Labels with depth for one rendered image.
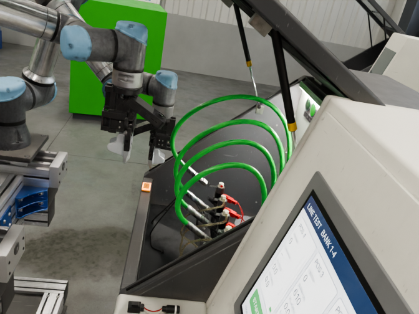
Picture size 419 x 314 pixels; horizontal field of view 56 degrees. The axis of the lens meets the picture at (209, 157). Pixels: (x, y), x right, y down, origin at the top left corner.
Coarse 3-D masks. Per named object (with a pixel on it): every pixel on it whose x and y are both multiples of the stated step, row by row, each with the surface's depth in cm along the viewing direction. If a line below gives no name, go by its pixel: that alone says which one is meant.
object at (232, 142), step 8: (216, 144) 102; (224, 144) 102; (232, 144) 102; (240, 144) 102; (248, 144) 102; (256, 144) 102; (200, 152) 103; (208, 152) 102; (264, 152) 103; (192, 160) 103; (272, 160) 105; (184, 168) 104; (272, 168) 105; (176, 176) 105; (272, 176) 107; (176, 184) 106; (272, 184) 108; (176, 192) 107; (192, 208) 110; (200, 216) 111
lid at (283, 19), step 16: (224, 0) 132; (240, 0) 124; (256, 0) 68; (272, 0) 68; (256, 16) 72; (272, 16) 70; (288, 16) 70; (288, 32) 71; (304, 32) 71; (288, 48) 123; (304, 48) 72; (320, 48) 72; (304, 64) 107; (320, 64) 74; (336, 64) 74; (320, 80) 118; (336, 80) 75; (352, 80) 75; (352, 96) 77; (368, 96) 77
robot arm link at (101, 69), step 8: (40, 0) 117; (48, 0) 116; (56, 0) 116; (64, 0) 118; (56, 8) 117; (64, 8) 118; (72, 8) 119; (80, 16) 121; (88, 64) 122; (96, 64) 120; (104, 64) 120; (112, 64) 121; (96, 72) 121; (104, 72) 120; (104, 80) 121; (104, 88) 120; (104, 96) 121
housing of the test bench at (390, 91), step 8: (352, 72) 141; (360, 72) 144; (360, 80) 129; (368, 80) 131; (376, 80) 134; (384, 80) 137; (392, 80) 141; (368, 88) 118; (376, 88) 120; (384, 88) 123; (392, 88) 126; (400, 88) 128; (408, 88) 131; (384, 96) 112; (392, 96) 114; (400, 96) 116; (408, 96) 119; (416, 96) 121; (392, 104) 104; (400, 104) 106; (408, 104) 108; (416, 104) 110
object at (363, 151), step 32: (320, 128) 74; (352, 128) 65; (384, 128) 63; (416, 128) 66; (288, 160) 83; (320, 160) 70; (352, 160) 61; (384, 160) 54; (416, 160) 51; (288, 192) 78; (352, 192) 58; (384, 192) 51; (416, 192) 47; (256, 224) 88; (384, 224) 49; (416, 224) 44; (256, 256) 81; (384, 256) 47; (416, 256) 43; (224, 288) 91; (416, 288) 41
